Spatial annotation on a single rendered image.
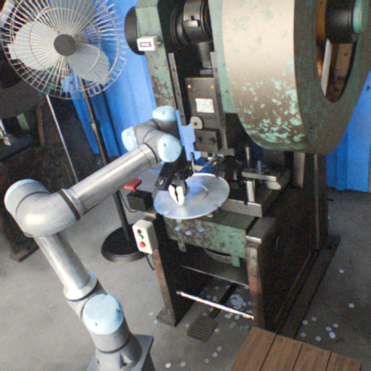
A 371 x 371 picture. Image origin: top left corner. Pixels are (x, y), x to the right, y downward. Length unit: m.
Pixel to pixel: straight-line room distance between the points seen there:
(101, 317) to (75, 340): 0.95
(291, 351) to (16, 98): 1.93
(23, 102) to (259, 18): 1.81
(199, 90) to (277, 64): 0.58
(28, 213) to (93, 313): 0.40
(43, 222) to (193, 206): 0.58
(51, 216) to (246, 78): 0.60
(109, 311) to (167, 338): 0.81
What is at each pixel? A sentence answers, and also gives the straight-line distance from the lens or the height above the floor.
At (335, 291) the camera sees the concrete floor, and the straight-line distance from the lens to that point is 2.24.
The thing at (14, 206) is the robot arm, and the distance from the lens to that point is 1.20.
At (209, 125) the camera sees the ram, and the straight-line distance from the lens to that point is 1.60.
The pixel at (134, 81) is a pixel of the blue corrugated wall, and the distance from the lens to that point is 3.41.
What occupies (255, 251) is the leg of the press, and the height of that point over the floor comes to 0.61.
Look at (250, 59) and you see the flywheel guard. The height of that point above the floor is 1.32.
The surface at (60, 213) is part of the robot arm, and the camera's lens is 1.10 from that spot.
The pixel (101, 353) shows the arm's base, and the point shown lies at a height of 0.53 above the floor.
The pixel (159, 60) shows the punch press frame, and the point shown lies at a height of 1.25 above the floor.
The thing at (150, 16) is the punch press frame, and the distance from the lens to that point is 1.54.
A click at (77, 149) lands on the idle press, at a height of 0.45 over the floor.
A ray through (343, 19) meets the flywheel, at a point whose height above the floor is 1.34.
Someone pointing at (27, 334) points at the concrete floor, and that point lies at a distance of 2.43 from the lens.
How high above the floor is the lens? 1.58
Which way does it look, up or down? 29 degrees down
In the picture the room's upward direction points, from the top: 11 degrees counter-clockwise
